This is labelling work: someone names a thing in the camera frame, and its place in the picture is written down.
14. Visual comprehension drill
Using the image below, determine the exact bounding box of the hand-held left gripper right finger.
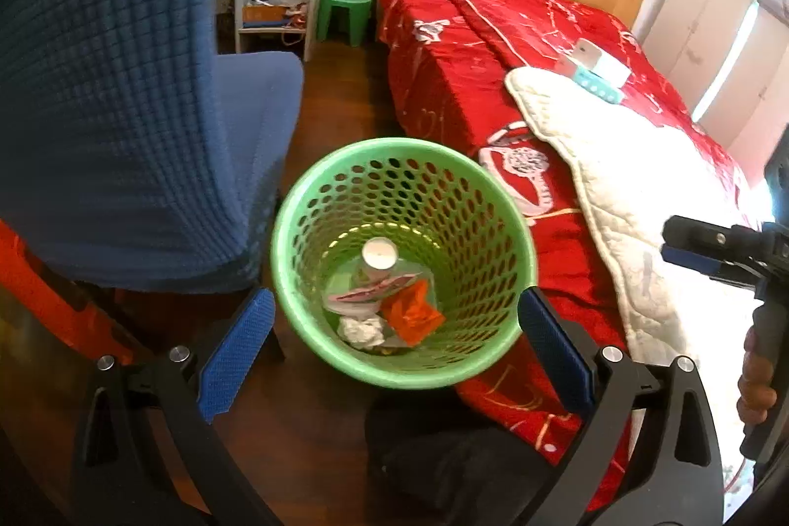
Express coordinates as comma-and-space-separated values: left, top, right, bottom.
518, 285, 725, 526

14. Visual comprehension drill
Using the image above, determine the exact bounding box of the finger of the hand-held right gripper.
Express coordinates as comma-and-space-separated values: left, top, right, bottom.
661, 216, 771, 289

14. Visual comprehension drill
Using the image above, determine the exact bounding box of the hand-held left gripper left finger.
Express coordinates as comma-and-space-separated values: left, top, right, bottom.
71, 287, 281, 526

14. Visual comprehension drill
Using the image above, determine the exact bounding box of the white tissue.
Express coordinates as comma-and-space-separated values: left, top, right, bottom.
338, 315, 388, 350

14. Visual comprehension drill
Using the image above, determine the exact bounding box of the pink snack packet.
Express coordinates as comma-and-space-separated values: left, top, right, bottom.
326, 276, 420, 311

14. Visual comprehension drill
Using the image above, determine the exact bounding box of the red foil wrapper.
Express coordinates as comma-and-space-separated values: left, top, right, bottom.
379, 280, 446, 347

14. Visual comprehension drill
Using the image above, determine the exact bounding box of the green plastic basket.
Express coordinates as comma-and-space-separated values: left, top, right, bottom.
270, 138, 538, 390

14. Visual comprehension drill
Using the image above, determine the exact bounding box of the clear plastic bottle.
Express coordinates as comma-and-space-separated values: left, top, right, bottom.
354, 238, 432, 293

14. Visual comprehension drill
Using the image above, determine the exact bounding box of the person's right hand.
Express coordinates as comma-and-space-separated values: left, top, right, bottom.
736, 329, 779, 425

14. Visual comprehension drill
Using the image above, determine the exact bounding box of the white quilted mat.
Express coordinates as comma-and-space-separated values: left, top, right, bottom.
505, 67, 771, 422

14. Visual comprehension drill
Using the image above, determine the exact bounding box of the dark cloth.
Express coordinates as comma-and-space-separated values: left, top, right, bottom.
363, 390, 556, 526

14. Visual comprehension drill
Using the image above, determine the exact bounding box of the teal tissue pack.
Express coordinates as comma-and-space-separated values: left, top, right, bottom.
558, 64, 623, 105

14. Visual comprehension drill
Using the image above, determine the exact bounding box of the orange red object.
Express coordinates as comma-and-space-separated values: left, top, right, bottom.
0, 221, 137, 367

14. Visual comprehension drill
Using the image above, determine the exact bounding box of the white and teal box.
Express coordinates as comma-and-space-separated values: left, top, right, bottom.
573, 39, 633, 86

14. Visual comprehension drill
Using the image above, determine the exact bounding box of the white wardrobe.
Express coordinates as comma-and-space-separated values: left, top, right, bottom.
641, 0, 789, 182

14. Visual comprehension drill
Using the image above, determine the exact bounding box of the bed with red cover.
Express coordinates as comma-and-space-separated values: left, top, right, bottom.
376, 0, 765, 515

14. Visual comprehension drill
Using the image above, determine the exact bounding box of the blue fabric chair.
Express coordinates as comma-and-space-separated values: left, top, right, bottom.
0, 0, 306, 296

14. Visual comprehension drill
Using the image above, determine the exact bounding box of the green plastic stool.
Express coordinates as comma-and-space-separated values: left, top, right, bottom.
316, 0, 374, 47

